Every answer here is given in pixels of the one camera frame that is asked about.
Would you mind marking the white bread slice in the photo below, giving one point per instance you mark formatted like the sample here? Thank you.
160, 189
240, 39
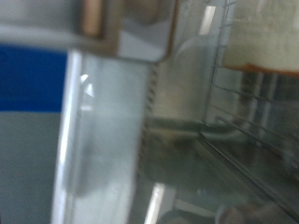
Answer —
264, 37

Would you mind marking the silver toaster oven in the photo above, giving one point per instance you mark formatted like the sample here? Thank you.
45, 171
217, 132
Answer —
106, 124

